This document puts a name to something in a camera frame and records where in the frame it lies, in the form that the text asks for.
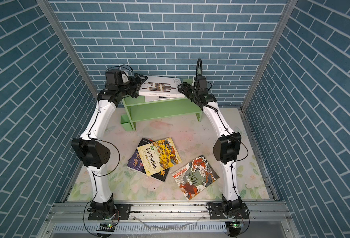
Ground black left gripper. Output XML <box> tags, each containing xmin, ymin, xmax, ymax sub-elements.
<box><xmin>117</xmin><ymin>73</ymin><xmax>148</xmax><ymax>98</ymax></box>

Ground white book brown stripes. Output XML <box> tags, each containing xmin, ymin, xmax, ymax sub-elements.
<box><xmin>139</xmin><ymin>76</ymin><xmax>185</xmax><ymax>98</ymax></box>

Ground yellow illustrated history book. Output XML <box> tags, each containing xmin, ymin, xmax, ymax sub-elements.
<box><xmin>137</xmin><ymin>137</ymin><xmax>182</xmax><ymax>176</ymax></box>

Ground red green illustrated book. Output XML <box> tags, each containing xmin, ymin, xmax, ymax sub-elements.
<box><xmin>172</xmin><ymin>155</ymin><xmax>219</xmax><ymax>201</ymax></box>

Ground blue galaxy cover book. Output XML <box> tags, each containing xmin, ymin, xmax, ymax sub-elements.
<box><xmin>144</xmin><ymin>95</ymin><xmax>185</xmax><ymax>102</ymax></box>

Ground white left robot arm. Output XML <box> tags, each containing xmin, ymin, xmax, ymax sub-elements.
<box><xmin>71</xmin><ymin>69</ymin><xmax>148</xmax><ymax>220</ymax></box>

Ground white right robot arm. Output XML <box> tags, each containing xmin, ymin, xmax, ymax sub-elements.
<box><xmin>178</xmin><ymin>73</ymin><xmax>250</xmax><ymax>219</ymax></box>

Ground green shelf rack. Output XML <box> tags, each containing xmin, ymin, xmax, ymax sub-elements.
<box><xmin>120</xmin><ymin>96</ymin><xmax>202</xmax><ymax>131</ymax></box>

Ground purple book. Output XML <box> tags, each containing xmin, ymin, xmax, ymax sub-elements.
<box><xmin>127</xmin><ymin>149</ymin><xmax>146</xmax><ymax>174</ymax></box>

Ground black book yellow text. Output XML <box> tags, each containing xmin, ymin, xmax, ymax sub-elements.
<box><xmin>139</xmin><ymin>138</ymin><xmax>170</xmax><ymax>182</ymax></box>

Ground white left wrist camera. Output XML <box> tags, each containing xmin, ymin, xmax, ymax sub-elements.
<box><xmin>121</xmin><ymin>71</ymin><xmax>129</xmax><ymax>85</ymax></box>

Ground metal corner frame post right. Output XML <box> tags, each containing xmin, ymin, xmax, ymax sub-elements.
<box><xmin>241</xmin><ymin>0</ymin><xmax>299</xmax><ymax>112</ymax></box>

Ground metal corner frame post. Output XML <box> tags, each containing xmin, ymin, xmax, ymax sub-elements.
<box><xmin>36</xmin><ymin>0</ymin><xmax>98</xmax><ymax>99</ymax></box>
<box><xmin>241</xmin><ymin>0</ymin><xmax>299</xmax><ymax>112</ymax></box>

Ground metal corner frame post left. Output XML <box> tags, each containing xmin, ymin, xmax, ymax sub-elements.
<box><xmin>36</xmin><ymin>0</ymin><xmax>98</xmax><ymax>99</ymax></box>

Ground metal base rail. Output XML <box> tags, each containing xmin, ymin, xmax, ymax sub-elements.
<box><xmin>38</xmin><ymin>200</ymin><xmax>299</xmax><ymax>238</ymax></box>

